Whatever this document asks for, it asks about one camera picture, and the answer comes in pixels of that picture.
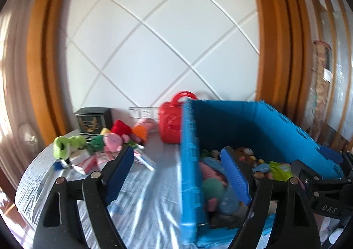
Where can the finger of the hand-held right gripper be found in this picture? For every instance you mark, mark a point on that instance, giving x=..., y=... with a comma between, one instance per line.
x=302, y=169
x=332, y=154

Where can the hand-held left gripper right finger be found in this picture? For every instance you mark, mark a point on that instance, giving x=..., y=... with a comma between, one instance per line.
x=234, y=174

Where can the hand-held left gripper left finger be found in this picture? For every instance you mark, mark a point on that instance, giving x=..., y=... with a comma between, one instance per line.
x=120, y=174

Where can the blue plastic crate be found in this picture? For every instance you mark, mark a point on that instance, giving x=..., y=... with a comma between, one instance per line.
x=240, y=127

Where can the brown and white plush toy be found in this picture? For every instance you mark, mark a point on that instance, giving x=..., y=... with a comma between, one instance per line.
x=244, y=155

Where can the green snack packet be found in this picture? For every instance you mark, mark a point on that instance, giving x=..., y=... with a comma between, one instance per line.
x=280, y=170

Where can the white patterned cloth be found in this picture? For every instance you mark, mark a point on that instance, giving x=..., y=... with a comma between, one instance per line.
x=332, y=228

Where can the teal ball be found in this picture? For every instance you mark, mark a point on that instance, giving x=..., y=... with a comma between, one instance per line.
x=213, y=188

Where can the light blue toy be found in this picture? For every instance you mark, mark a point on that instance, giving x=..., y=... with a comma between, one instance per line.
x=229, y=201

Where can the small blue toy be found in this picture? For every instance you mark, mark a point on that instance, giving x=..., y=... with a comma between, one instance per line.
x=261, y=168

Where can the white red and blue box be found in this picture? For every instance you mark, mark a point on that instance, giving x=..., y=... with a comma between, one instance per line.
x=144, y=159

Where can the pink and white box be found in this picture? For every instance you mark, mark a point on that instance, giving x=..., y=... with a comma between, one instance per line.
x=87, y=163

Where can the green medicine box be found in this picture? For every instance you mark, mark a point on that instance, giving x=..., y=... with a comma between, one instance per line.
x=96, y=143

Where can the yellow plush toy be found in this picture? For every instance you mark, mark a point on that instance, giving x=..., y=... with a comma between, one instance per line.
x=104, y=131

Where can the red plush toy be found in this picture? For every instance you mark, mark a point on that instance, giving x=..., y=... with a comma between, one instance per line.
x=120, y=127

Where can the orange and pink plush toy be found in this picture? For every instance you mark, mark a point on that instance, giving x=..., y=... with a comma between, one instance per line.
x=140, y=130

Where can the dark desk clock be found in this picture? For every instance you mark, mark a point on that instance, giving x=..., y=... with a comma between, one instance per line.
x=91, y=122

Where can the green frog plush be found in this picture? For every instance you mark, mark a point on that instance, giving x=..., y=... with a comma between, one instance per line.
x=66, y=145

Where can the blue brush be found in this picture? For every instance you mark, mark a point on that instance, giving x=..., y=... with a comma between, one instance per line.
x=57, y=165

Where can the rolled patterned carpet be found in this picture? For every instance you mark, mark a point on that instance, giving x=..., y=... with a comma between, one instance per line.
x=321, y=86

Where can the red plastic handbag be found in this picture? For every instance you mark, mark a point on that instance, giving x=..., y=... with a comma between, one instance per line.
x=171, y=125

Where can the sheer curtain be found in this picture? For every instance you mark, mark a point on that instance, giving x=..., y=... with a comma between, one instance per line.
x=19, y=72

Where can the wooden wall frame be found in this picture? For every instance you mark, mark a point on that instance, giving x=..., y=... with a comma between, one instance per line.
x=49, y=59
x=278, y=45

